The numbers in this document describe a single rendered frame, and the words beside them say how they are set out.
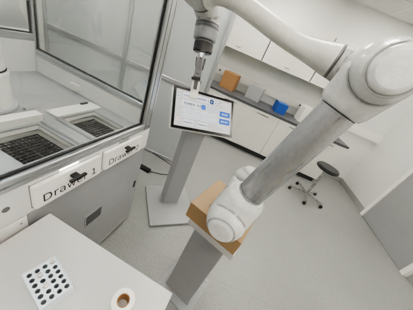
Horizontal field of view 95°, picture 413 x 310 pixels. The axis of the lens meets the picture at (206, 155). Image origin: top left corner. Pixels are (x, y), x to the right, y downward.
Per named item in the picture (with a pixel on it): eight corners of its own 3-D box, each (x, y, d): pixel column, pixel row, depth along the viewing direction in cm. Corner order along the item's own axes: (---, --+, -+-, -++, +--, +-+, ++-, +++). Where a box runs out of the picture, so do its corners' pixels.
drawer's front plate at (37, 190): (99, 173, 94) (101, 155, 89) (35, 210, 70) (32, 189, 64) (97, 171, 95) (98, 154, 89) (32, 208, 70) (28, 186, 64)
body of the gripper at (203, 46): (214, 41, 69) (209, 68, 72) (212, 47, 78) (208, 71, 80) (194, 36, 69) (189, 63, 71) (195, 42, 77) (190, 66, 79)
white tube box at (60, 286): (74, 291, 60) (74, 285, 58) (40, 315, 53) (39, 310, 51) (55, 261, 64) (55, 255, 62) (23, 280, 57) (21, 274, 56)
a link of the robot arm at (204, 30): (217, 32, 76) (214, 48, 78) (195, 26, 75) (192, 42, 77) (220, 24, 68) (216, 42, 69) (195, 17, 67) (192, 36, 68)
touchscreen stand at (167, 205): (195, 224, 191) (238, 139, 141) (149, 227, 171) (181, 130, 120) (183, 188, 228) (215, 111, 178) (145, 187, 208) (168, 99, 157)
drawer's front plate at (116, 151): (139, 149, 122) (143, 135, 116) (104, 170, 97) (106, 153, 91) (137, 148, 122) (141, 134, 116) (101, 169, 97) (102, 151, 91)
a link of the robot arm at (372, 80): (240, 221, 88) (224, 259, 69) (214, 198, 90) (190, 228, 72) (422, 66, 47) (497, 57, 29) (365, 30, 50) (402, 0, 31)
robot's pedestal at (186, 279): (209, 282, 151) (254, 222, 113) (186, 318, 126) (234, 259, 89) (181, 255, 160) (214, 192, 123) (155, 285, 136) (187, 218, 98)
